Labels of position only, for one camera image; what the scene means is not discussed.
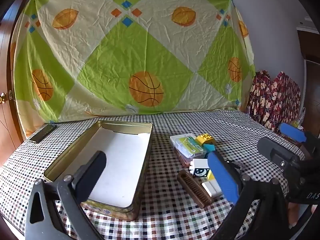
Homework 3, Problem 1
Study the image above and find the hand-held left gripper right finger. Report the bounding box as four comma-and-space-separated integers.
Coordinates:
207, 152, 293, 240

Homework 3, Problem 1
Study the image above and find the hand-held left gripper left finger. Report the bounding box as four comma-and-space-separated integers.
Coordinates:
24, 151, 107, 240

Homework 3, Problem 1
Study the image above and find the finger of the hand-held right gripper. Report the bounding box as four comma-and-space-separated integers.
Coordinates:
279, 122, 320, 145
257, 137, 303, 172

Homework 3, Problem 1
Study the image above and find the white box red stamp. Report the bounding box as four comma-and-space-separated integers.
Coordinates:
201, 180, 223, 197

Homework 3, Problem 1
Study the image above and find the white moon print block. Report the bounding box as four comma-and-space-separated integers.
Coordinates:
189, 158, 210, 178

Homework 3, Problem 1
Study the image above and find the brown wooden comb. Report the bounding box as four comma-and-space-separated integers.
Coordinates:
177, 169, 213, 209

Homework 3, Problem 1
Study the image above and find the gold metal tin box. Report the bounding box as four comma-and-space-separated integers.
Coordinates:
43, 120, 153, 222

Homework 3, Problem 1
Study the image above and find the teal bear print block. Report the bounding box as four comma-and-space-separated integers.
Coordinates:
203, 144, 217, 159

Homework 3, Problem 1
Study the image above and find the copper embossed card box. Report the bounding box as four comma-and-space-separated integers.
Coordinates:
176, 152, 198, 168

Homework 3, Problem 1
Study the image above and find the yellow building block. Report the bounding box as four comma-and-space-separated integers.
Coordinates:
196, 134, 217, 147

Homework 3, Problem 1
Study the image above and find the clear plastic box green label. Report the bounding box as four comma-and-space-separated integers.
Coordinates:
170, 134, 207, 159

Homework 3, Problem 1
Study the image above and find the person's right hand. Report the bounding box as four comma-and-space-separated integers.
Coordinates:
287, 201, 304, 227

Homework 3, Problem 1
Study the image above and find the clear plastic bag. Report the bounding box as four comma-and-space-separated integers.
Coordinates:
291, 107, 307, 130

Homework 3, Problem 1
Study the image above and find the red bear print cloth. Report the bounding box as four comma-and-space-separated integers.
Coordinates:
246, 70, 302, 134

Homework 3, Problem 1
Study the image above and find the checkered tablecloth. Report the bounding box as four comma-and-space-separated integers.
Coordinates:
0, 109, 308, 240

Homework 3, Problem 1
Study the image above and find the dark wooden wardrobe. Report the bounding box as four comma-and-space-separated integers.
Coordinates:
296, 17, 320, 105

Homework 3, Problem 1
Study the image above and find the brown wooden door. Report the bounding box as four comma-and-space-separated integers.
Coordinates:
0, 0, 28, 165

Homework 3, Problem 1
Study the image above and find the basketball print bed sheet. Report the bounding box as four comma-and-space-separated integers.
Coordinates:
14, 0, 256, 137

